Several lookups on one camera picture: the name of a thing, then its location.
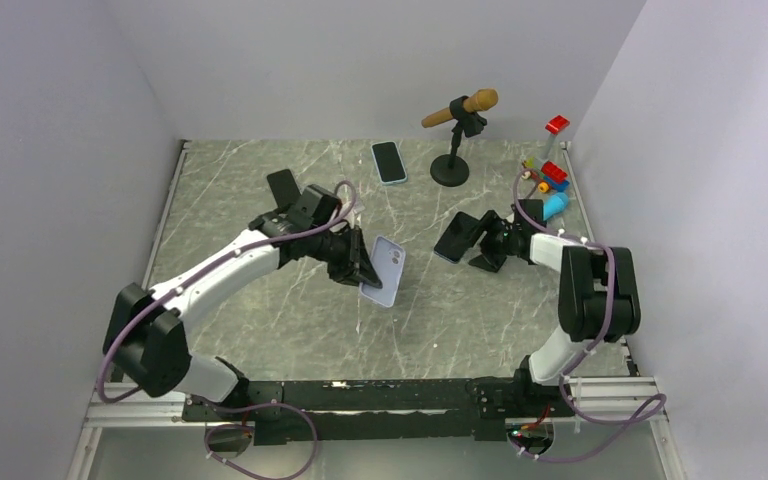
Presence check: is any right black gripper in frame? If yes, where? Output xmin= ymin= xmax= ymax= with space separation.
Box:
xmin=454 ymin=211 xmax=520 ymax=273

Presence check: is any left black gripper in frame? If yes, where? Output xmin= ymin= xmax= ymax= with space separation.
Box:
xmin=308 ymin=225 xmax=382 ymax=291

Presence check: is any lavender phone case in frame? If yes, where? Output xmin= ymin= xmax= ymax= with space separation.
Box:
xmin=359 ymin=236 xmax=407 ymax=308

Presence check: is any dark blue phone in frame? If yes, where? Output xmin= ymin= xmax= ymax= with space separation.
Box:
xmin=433 ymin=212 xmax=486 ymax=264

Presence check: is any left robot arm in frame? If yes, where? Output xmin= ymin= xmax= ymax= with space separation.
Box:
xmin=96 ymin=180 xmax=382 ymax=420

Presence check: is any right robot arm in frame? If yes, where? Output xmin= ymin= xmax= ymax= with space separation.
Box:
xmin=465 ymin=211 xmax=642 ymax=416

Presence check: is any phone in blue case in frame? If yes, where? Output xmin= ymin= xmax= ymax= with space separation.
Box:
xmin=371 ymin=141 xmax=408 ymax=185

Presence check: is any blue toy microphone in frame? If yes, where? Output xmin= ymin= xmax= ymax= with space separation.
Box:
xmin=542 ymin=192 xmax=570 ymax=221

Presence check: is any black microphone stand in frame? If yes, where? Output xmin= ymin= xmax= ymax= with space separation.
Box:
xmin=429 ymin=113 xmax=487 ymax=187

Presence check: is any colourful toy brick car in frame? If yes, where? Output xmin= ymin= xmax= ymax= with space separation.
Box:
xmin=522 ymin=157 xmax=570 ymax=193

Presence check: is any brown toy microphone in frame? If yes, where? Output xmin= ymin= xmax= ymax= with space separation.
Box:
xmin=421 ymin=88 xmax=499 ymax=128

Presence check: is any red block on post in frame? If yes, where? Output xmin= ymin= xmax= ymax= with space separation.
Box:
xmin=537 ymin=115 xmax=570 ymax=163

